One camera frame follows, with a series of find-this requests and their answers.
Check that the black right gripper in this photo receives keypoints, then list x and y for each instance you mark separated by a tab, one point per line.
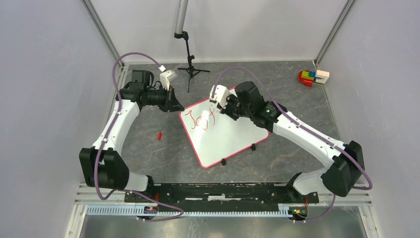
226	111

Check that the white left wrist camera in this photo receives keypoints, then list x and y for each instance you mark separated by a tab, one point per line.
166	76

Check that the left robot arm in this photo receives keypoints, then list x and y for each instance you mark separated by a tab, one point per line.
102	164

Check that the black camera tripod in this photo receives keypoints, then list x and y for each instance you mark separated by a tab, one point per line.
191	70

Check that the pink-framed whiteboard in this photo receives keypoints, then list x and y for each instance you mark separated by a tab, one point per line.
215	136

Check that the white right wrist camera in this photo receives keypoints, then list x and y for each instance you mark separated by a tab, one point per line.
219	95

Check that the grey metal pole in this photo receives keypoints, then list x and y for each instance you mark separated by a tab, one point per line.
180	20

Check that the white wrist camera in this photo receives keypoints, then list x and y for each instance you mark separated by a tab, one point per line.
166	76
219	95

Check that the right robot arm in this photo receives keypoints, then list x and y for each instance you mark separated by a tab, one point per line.
342	162

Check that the colourful toy block stack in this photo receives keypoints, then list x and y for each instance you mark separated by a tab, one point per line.
310	78

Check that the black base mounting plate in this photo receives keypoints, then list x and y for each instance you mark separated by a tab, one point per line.
229	197

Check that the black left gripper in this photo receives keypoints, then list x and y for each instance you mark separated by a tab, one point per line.
171	103

